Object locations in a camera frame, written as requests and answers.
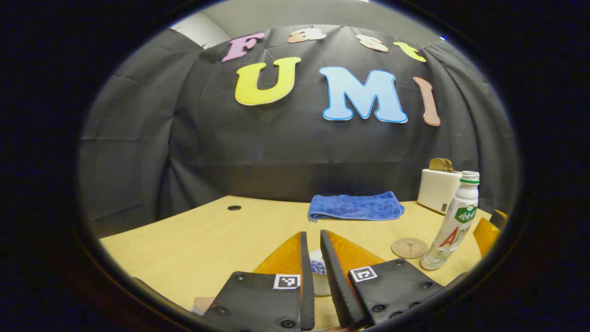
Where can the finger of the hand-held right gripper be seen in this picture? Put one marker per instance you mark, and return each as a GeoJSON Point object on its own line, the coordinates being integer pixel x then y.
{"type": "Point", "coordinates": [500, 219]}
{"type": "Point", "coordinates": [485, 237]}

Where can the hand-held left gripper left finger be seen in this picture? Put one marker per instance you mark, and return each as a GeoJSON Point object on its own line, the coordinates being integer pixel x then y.
{"type": "Point", "coordinates": [307, 276]}

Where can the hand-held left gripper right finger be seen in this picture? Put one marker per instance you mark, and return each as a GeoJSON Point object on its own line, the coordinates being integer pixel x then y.
{"type": "Point", "coordinates": [336, 281]}

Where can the white green-label water bottle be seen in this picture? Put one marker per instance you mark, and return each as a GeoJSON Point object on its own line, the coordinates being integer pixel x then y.
{"type": "Point", "coordinates": [456, 221]}

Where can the round wooden coaster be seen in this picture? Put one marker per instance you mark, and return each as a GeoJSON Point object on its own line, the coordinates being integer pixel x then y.
{"type": "Point", "coordinates": [409, 247]}

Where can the white rectangular box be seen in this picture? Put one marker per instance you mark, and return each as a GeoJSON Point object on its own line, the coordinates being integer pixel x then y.
{"type": "Point", "coordinates": [438, 191]}

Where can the blue towel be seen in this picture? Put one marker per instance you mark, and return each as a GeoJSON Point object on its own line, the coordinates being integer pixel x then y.
{"type": "Point", "coordinates": [355, 206]}

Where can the golden round object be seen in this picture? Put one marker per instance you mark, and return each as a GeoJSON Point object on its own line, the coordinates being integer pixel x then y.
{"type": "Point", "coordinates": [441, 165]}

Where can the black backdrop cloth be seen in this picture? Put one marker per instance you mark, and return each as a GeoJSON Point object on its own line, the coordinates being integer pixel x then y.
{"type": "Point", "coordinates": [286, 147]}

